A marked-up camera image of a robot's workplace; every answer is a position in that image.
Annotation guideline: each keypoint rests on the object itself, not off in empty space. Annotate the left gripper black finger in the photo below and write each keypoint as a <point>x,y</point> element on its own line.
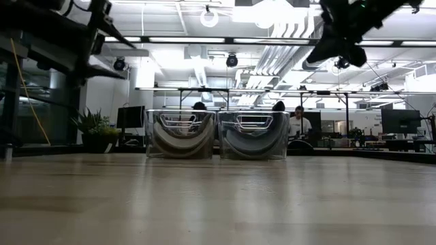
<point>114,32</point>
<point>102,72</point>

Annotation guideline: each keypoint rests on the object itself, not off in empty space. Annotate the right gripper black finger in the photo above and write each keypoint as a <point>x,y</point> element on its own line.
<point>325,49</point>
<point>356,56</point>

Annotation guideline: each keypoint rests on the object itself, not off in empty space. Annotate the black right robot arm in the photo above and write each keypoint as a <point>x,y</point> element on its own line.
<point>395,8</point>

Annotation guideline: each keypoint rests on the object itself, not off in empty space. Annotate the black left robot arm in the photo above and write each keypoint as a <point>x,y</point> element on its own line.
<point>51,41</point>

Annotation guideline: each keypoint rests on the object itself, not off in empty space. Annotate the black ceiling spotlight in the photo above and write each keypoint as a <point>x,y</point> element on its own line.
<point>342,64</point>
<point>119,64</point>
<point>231,60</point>

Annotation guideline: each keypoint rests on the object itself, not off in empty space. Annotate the black overhead light beam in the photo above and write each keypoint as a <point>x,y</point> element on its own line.
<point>396,43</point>

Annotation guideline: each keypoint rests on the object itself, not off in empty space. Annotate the green potted plant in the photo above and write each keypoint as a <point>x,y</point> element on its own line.
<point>95,131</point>

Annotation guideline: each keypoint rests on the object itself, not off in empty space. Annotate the clear plastic bin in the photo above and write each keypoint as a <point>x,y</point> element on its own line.
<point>253,117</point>
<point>180,117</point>

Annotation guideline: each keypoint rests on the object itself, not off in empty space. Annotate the black aluminium table frame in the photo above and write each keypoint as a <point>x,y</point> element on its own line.
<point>374,154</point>

